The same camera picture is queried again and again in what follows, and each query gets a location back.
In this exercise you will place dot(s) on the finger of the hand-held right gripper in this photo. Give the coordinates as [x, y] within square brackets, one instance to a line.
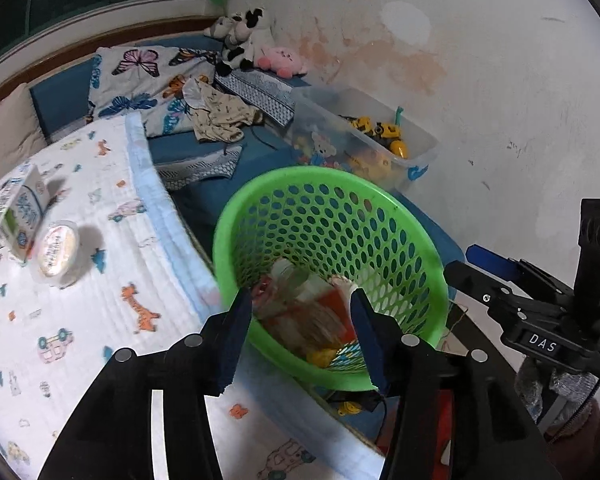
[490, 259]
[480, 287]

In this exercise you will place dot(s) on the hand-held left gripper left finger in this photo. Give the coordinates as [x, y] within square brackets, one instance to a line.
[230, 350]

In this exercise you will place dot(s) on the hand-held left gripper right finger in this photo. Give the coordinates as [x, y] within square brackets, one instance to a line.
[375, 350]

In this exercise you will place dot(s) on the red white paper wrapper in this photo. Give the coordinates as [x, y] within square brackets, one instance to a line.
[337, 302]

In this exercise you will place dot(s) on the pink snack bag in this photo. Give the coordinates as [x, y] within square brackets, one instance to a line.
[262, 295]

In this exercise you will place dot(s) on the green plastic mesh basket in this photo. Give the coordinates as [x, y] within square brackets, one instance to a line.
[330, 215]

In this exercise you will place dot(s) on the person's right forearm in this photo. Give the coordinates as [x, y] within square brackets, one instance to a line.
[590, 450]

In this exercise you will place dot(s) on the person's right hand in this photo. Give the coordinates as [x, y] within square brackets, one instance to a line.
[555, 395]

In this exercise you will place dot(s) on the green patterned packet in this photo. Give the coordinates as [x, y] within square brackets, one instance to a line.
[350, 357]

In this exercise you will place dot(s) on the small yellow toy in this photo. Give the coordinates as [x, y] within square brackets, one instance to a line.
[349, 408]

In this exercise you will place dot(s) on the clear plastic wrap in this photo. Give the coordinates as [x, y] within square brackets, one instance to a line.
[290, 280]

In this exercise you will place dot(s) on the printed white blanket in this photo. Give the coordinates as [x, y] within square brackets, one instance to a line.
[80, 310]

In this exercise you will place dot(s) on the yellow toy truck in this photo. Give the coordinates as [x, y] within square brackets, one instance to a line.
[380, 132]

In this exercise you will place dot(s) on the clear plastic storage box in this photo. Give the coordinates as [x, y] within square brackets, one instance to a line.
[370, 125]

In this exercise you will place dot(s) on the grey patterned cloth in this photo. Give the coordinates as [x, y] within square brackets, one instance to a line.
[200, 167]

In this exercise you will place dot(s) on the blue mattress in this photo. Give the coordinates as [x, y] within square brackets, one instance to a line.
[270, 155]

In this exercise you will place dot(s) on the round lidded plastic cup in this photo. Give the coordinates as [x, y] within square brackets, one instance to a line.
[57, 250]

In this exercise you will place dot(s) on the beige patterned clothing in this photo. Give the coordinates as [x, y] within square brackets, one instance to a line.
[220, 115]

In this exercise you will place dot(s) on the white blue milk carton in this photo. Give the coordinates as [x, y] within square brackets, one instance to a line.
[20, 210]

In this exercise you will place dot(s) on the blue patterned cloth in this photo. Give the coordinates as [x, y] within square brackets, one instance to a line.
[262, 95]

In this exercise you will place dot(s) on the butterfly print pillow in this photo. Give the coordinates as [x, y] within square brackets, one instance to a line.
[140, 80]

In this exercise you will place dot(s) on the pink plush toy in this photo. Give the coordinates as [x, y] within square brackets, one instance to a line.
[282, 60]

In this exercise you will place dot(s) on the white pillow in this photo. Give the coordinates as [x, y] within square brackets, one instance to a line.
[5, 130]

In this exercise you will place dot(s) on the black white cow plush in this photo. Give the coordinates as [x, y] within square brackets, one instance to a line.
[242, 35]

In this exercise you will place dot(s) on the window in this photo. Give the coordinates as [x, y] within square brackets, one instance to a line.
[55, 10]

